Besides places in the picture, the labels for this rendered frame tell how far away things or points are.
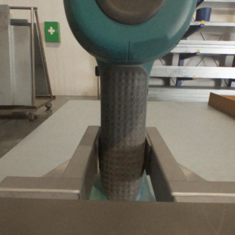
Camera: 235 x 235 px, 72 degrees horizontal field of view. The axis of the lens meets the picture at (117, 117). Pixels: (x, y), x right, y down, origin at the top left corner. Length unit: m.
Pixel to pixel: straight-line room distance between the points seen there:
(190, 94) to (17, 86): 3.25
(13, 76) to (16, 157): 2.47
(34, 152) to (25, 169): 0.06
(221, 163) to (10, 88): 2.64
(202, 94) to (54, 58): 3.82
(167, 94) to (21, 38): 2.80
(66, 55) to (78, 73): 0.55
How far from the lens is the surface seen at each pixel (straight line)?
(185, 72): 3.93
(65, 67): 4.91
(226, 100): 0.79
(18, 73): 2.78
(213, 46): 4.18
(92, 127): 0.15
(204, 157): 0.38
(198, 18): 4.35
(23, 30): 2.89
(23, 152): 0.39
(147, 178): 0.17
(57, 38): 4.83
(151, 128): 0.15
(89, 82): 4.77
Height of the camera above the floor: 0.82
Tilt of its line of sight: 17 degrees down
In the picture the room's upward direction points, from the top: 1 degrees clockwise
